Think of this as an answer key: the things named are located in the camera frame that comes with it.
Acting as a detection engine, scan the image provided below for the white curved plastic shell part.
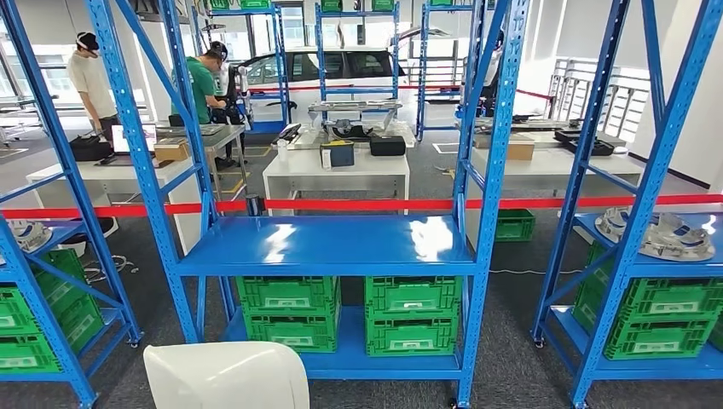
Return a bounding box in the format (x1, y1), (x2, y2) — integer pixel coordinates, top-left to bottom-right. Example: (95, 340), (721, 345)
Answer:
(142, 341), (311, 409)

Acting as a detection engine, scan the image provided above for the blue metal shelf rack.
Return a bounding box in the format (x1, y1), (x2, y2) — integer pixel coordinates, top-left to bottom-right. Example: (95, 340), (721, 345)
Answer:
(0, 0), (143, 409)
(414, 0), (487, 142)
(314, 0), (401, 123)
(188, 0), (292, 135)
(84, 0), (532, 409)
(530, 0), (723, 409)

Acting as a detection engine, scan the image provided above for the black curved car part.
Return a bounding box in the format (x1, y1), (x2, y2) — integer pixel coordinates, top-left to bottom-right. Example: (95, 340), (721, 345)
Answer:
(329, 119), (375, 141)

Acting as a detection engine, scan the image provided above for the grey metal car part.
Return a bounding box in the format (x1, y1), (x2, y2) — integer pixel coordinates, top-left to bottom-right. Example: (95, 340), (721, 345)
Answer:
(474, 115), (583, 134)
(155, 124), (227, 138)
(307, 100), (404, 128)

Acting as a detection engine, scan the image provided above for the round grey metal part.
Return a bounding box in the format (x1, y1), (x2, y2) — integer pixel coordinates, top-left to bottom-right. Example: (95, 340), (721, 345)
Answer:
(593, 205), (717, 263)
(0, 218), (55, 267)

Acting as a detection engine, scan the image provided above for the red barrier tape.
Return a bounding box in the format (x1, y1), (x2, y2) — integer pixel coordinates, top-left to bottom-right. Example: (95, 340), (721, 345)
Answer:
(248, 83), (558, 103)
(0, 193), (723, 220)

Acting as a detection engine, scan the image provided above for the navy yellow tool bag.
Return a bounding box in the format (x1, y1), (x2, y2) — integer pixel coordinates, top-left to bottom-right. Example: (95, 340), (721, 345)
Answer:
(319, 140), (356, 169)

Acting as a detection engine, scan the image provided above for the black hard case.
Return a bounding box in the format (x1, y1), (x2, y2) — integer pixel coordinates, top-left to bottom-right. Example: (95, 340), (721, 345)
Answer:
(369, 135), (408, 158)

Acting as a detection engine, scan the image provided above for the white desk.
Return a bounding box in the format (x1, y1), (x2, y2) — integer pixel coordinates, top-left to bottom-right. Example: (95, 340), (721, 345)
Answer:
(262, 147), (411, 216)
(464, 147), (645, 250)
(25, 158), (205, 255)

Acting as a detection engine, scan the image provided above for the clear plastic sheet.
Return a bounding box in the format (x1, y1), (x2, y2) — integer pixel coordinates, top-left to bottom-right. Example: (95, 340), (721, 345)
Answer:
(304, 121), (416, 149)

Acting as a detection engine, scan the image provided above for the black slotted tray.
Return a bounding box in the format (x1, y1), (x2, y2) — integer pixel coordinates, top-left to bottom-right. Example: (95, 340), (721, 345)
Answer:
(272, 123), (304, 147)

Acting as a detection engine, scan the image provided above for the white car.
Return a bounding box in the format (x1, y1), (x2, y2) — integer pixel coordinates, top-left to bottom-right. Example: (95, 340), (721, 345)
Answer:
(237, 46), (414, 128)

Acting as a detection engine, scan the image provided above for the brown cardboard box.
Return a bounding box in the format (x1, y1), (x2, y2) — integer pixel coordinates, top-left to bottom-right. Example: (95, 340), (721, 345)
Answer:
(153, 138), (192, 163)
(504, 138), (536, 162)

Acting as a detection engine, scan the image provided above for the person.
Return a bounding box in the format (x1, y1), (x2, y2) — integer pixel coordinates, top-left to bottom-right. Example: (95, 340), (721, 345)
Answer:
(67, 32), (119, 142)
(169, 48), (227, 128)

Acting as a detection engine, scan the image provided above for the black plastic tray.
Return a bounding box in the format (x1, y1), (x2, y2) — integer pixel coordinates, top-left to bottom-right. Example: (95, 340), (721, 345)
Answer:
(566, 138), (616, 158)
(553, 128), (600, 143)

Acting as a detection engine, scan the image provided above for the white metal railing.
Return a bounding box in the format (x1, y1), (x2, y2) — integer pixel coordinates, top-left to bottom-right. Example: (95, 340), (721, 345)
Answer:
(545, 58), (651, 143)

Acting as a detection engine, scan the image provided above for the open laptop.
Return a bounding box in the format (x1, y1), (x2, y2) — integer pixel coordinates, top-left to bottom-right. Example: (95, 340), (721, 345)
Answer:
(110, 123), (158, 156)

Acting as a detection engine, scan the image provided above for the black round stool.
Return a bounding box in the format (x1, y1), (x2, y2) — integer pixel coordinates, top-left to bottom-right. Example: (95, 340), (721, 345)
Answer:
(59, 216), (121, 259)

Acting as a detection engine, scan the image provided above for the black bag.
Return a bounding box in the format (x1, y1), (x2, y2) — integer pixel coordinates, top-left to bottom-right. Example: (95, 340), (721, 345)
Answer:
(68, 134), (114, 163)

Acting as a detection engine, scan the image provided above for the white floor cable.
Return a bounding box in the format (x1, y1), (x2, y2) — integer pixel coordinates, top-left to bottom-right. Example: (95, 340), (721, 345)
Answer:
(488, 268), (583, 277)

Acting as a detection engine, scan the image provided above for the white cable bundle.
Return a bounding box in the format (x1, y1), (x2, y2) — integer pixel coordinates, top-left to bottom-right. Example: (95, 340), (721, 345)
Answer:
(81, 254), (140, 284)

